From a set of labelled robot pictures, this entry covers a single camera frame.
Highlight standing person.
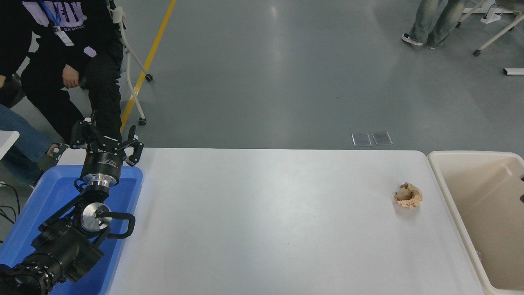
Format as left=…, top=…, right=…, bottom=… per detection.
left=402, top=0, right=467, bottom=50

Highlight crumpled tan paper ball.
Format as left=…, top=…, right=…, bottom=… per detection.
left=394, top=182, right=422, bottom=208

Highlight white side table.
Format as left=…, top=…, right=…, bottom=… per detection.
left=0, top=131, right=20, bottom=160

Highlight person's hand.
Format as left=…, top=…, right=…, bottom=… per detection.
left=61, top=64, right=81, bottom=89

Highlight blue plastic tray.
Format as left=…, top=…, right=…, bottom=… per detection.
left=0, top=165, right=143, bottom=295

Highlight thin black floor cables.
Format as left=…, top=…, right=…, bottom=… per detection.
left=0, top=182, right=20, bottom=226

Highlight white wheeled chair frame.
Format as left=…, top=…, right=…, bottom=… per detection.
left=108, top=6, right=153, bottom=126

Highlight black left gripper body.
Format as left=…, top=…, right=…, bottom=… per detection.
left=81, top=147, right=125, bottom=178

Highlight person's leg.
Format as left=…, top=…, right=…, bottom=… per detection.
left=0, top=103, right=68, bottom=187

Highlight white wheeled stand frame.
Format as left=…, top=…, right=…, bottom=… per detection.
left=455, top=0, right=524, bottom=57

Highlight seated person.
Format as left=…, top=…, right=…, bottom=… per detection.
left=0, top=0, right=124, bottom=145

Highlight large pale bin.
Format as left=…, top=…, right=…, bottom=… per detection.
left=427, top=150, right=524, bottom=295

